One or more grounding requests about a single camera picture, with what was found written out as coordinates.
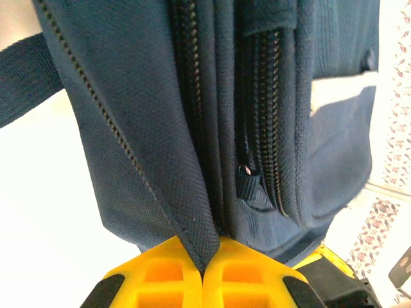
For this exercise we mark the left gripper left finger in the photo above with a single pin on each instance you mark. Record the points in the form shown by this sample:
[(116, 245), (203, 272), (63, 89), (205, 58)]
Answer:
[(160, 276)]

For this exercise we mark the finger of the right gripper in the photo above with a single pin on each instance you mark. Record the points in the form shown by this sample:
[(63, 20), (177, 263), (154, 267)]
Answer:
[(337, 285)]

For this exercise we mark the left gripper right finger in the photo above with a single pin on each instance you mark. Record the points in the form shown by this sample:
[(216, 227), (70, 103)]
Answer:
[(244, 276)]

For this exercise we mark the navy blue backpack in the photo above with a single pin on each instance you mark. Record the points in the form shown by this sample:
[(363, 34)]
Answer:
[(144, 96)]

